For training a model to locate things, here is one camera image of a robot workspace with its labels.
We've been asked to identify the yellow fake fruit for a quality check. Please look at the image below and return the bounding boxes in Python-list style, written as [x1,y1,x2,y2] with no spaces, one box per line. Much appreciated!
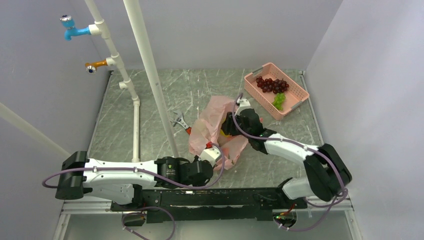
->
[220,129,230,138]

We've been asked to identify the green fake grapes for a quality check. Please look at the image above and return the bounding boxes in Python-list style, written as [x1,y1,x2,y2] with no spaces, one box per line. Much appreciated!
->
[272,92,286,111]

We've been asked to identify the purple fake grapes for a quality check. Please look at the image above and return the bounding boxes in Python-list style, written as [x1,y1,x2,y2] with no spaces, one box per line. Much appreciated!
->
[255,76,290,95]

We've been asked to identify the pink plastic bag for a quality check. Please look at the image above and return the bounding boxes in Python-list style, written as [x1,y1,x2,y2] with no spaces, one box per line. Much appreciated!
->
[188,95,248,170]

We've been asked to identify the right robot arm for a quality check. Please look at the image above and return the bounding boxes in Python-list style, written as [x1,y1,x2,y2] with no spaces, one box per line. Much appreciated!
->
[221,108,352,208]

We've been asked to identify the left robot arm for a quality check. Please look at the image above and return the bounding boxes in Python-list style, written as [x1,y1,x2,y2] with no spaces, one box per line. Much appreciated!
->
[55,147,222,210]

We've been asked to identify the pink plastic basket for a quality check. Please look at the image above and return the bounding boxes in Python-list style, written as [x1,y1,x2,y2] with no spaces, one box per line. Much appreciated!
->
[244,62,310,120]

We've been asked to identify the orange faucet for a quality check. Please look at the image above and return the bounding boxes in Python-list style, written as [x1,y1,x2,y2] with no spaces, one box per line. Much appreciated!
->
[85,59,108,74]

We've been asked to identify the blue faucet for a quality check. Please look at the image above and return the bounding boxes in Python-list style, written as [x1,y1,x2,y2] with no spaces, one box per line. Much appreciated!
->
[60,14,91,41]

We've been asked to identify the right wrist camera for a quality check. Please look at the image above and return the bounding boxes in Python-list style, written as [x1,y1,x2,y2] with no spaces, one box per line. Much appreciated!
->
[234,98,252,115]

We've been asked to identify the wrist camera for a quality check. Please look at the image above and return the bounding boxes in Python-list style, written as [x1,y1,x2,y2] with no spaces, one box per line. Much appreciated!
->
[198,142,222,167]
[234,98,252,115]

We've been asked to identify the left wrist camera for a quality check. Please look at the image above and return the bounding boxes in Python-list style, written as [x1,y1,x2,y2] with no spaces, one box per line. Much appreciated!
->
[198,142,222,167]

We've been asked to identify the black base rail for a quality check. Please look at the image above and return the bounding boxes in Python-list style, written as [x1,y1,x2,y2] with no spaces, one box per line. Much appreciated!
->
[110,187,307,224]

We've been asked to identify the red handled adjustable wrench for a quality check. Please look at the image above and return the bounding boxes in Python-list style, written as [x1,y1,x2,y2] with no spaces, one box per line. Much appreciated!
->
[170,110,192,135]

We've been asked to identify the white pvc pipe frame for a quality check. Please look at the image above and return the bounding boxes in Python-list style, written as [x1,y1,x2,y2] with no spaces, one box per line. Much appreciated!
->
[0,0,180,165]

